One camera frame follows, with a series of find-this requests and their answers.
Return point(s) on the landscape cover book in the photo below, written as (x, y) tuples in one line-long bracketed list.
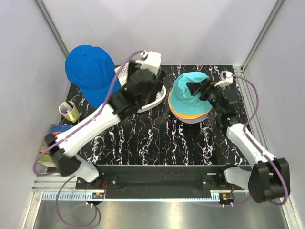
[(46, 159)]

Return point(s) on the orange bucket hat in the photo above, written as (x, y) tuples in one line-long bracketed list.
[(186, 116)]

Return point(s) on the right aluminium frame post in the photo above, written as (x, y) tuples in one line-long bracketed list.
[(265, 28)]

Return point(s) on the teal hat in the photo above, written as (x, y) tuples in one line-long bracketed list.
[(180, 98)]

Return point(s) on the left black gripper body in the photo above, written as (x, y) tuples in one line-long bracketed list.
[(157, 83)]

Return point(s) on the aluminium frame post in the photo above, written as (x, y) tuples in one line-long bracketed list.
[(265, 28), (52, 27)]

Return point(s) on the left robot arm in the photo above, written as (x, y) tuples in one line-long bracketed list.
[(139, 94)]

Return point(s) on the yellow tape cup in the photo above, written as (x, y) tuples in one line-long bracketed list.
[(69, 111)]

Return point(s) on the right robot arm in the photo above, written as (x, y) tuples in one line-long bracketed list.
[(269, 177)]

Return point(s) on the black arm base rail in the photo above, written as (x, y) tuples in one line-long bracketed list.
[(158, 183)]

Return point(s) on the left aluminium frame post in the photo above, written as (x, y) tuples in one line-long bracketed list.
[(52, 27)]

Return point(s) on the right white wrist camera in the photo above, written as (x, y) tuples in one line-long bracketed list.
[(227, 79)]

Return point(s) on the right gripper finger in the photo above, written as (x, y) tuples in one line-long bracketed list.
[(195, 85), (195, 92)]

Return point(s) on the black marble table mat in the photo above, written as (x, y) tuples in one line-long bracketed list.
[(157, 137)]

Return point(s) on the blue hat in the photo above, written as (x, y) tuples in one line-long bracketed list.
[(92, 70)]

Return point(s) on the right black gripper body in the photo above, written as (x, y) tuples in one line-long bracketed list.
[(212, 94)]

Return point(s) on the pink bucket hat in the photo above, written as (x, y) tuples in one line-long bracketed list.
[(191, 120)]

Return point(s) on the white plastic basket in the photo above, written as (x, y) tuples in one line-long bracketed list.
[(159, 96)]

